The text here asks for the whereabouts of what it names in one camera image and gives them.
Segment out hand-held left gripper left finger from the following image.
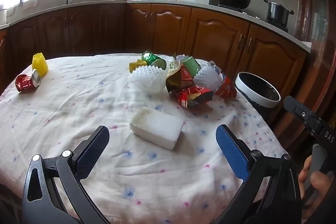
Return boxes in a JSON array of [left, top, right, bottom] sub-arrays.
[[21, 125, 111, 224]]

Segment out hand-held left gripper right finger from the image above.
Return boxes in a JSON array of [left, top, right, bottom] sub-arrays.
[[215, 124, 302, 224]]

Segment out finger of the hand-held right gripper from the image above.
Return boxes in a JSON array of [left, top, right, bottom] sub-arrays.
[[283, 95, 320, 133]]

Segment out white bin with black bag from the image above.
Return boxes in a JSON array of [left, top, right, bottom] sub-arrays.
[[234, 72, 281, 123]]

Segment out white foam block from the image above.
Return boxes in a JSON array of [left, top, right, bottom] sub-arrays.
[[130, 107, 185, 150]]

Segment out white foam fruit net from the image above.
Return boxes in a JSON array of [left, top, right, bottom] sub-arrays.
[[129, 65, 168, 94], [194, 64, 224, 93]]

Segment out green drink carton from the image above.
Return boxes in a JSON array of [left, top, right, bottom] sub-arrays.
[[182, 56, 202, 77]]

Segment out green yellow food pouch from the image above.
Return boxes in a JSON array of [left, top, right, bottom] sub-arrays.
[[129, 60, 148, 73]]

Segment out person's right hand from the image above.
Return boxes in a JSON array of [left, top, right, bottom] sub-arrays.
[[298, 154, 335, 215]]

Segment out white floral tablecloth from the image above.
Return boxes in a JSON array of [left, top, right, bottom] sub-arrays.
[[0, 52, 289, 224]]

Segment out orange red snack packet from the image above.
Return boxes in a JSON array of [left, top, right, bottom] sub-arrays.
[[215, 76, 237, 98]]

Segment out red snack bag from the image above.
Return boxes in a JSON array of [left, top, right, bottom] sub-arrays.
[[169, 85, 214, 109]]

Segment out brown gold snack bag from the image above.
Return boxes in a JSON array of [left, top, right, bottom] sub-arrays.
[[165, 65, 196, 93]]

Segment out crushed red can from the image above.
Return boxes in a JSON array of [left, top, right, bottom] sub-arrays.
[[15, 69, 42, 93]]

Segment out dark steel cooking pot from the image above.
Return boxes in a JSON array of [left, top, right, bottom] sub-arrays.
[[264, 0, 294, 27]]

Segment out yellow foam fruit net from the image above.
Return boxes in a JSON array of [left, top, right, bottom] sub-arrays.
[[32, 54, 49, 78]]

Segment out crushed green can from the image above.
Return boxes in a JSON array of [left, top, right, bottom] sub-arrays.
[[142, 50, 167, 70]]

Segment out brown wooden lower cabinets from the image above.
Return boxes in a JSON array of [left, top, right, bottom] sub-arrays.
[[0, 2, 313, 151]]

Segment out white kitchen countertop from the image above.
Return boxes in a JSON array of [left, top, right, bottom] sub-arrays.
[[0, 0, 313, 54]]

